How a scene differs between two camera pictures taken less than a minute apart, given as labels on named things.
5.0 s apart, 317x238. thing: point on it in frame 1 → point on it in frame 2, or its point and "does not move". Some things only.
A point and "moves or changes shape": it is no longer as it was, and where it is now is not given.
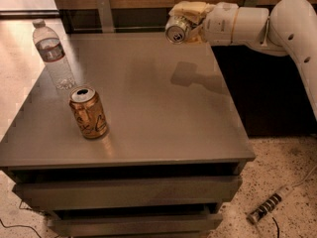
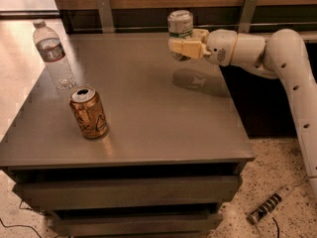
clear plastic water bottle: [51, 49] does not move
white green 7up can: [177, 30] moves or changes shape
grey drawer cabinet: [175, 151] does not move
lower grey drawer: [134, 225] does not move
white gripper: [219, 23] → [219, 47]
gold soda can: [88, 112] does not move
